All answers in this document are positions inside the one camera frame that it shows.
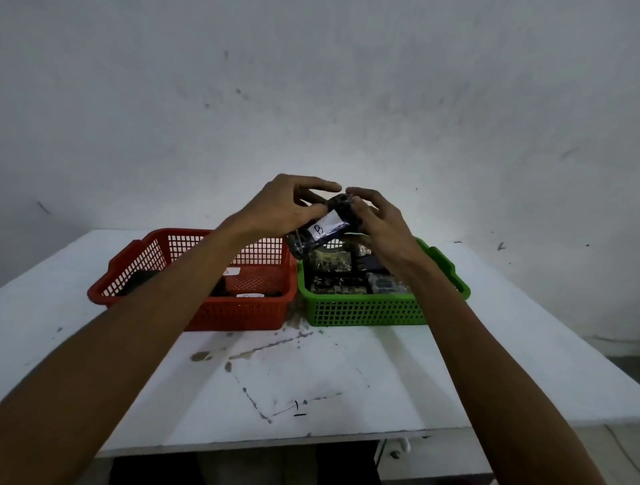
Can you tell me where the person's right hand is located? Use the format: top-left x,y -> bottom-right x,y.
345,187 -> 427,284

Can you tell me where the person's left hand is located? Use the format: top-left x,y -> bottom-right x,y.
222,173 -> 343,246

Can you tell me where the pile of black packets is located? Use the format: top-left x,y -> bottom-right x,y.
305,239 -> 413,296

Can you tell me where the green plastic mesh basket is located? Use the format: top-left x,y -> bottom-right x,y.
296,235 -> 472,328

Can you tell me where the red plastic mesh basket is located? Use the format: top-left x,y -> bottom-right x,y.
87,228 -> 299,332

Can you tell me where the large black packet labelled B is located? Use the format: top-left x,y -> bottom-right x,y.
119,268 -> 232,298

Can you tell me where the person's right forearm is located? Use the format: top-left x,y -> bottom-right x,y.
397,252 -> 607,485

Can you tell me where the person's left forearm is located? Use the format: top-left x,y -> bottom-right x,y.
0,222 -> 251,485

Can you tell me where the white cabinet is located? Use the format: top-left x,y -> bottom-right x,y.
375,438 -> 496,485

